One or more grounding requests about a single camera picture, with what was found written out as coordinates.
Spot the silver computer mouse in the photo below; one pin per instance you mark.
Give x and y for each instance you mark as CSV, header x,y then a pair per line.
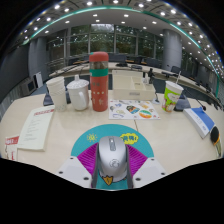
x,y
112,160

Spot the green paper cup with straw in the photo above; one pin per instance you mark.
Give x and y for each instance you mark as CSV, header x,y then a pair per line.
x,y
171,98

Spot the white lidded ceramic mug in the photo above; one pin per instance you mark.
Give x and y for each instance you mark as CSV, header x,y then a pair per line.
x,y
79,96

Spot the group of dark office chairs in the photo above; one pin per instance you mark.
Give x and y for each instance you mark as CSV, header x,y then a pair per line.
x,y
119,59

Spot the round teal cartoon mouse pad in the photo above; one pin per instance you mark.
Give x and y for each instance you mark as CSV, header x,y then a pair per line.
x,y
83,140

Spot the blue and white book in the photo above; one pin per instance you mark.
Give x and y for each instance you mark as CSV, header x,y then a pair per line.
x,y
200,121

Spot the white booklet with red title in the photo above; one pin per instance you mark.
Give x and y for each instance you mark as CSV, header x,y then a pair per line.
x,y
36,128

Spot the red and white magazine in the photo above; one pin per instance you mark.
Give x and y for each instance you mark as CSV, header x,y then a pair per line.
x,y
12,146

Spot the group of ceiling lights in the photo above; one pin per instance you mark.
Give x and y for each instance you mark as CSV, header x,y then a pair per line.
x,y
95,15

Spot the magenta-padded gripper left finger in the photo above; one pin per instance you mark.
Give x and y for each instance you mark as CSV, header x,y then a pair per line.
x,y
85,160

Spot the grey floor cabinet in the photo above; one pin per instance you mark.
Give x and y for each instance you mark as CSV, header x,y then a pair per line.
x,y
28,87

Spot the long curved conference desk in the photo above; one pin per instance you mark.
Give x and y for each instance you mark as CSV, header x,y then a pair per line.
x,y
123,68

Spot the black conference microphone base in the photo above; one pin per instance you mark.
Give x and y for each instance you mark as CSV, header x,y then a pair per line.
x,y
47,100
182,104

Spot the red bottle with green band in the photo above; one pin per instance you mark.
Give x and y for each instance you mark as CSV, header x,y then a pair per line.
x,y
99,86

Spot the black and yellow microphone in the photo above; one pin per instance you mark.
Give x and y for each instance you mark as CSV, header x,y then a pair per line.
x,y
215,136

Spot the stack of white paper cups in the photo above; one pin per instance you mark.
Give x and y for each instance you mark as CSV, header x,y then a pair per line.
x,y
58,95

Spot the white open organizer box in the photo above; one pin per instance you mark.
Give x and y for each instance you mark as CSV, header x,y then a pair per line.
x,y
133,91

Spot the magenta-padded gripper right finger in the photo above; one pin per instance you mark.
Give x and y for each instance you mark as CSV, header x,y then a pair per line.
x,y
138,160

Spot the colourful sticker sheet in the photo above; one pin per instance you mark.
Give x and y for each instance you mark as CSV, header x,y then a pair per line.
x,y
133,110

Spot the white standing panel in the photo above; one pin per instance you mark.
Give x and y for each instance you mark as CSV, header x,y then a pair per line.
x,y
39,80

